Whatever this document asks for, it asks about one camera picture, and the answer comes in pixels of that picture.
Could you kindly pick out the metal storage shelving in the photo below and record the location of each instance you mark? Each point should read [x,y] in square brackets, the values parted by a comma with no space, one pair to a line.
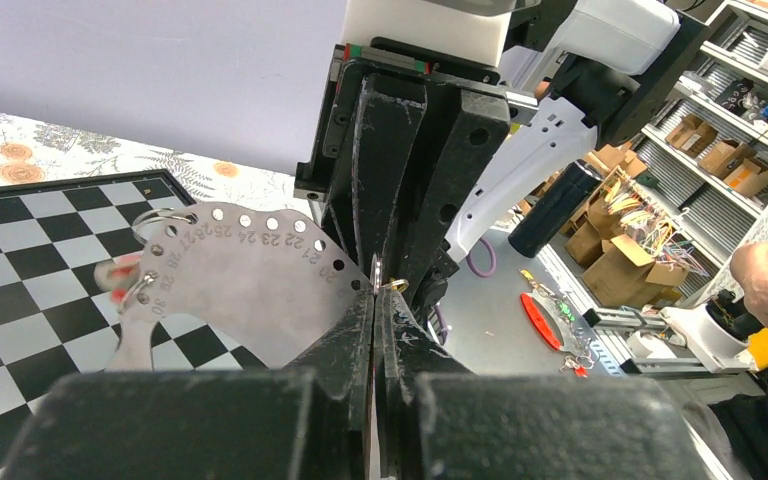
[726,90]

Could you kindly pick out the red tagged key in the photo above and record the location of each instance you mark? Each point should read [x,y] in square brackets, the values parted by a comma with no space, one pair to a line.
[117,276]

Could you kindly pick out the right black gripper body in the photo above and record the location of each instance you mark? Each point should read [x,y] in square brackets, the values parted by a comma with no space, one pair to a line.
[327,175]

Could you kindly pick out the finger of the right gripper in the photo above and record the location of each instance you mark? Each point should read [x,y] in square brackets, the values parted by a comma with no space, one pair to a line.
[457,137]
[387,113]

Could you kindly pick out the cardboard boxes pile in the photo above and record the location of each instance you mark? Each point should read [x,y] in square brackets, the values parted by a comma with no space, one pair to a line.
[666,213]

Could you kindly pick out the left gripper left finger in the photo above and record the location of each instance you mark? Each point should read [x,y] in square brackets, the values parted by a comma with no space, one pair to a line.
[335,423]

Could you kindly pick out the yellow tagged key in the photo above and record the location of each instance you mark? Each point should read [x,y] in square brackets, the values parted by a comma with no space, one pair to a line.
[399,285]

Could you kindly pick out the floral patterned table mat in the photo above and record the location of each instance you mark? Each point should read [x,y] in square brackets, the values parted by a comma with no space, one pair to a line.
[33,151]

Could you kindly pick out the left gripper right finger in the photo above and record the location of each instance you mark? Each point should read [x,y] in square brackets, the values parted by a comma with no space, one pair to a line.
[402,350]

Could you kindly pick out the red oval keyring plate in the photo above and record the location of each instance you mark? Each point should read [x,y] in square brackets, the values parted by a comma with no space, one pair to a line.
[534,314]

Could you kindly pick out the black white chessboard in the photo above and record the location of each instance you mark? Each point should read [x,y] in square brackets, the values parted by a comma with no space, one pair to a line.
[54,318]

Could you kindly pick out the black cylindrical bottle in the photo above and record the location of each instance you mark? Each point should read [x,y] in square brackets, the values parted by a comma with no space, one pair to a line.
[568,192]

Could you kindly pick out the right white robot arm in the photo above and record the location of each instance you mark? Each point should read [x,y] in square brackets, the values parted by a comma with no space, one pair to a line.
[598,71]

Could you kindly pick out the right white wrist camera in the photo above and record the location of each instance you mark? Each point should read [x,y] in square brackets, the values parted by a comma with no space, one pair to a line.
[429,26]

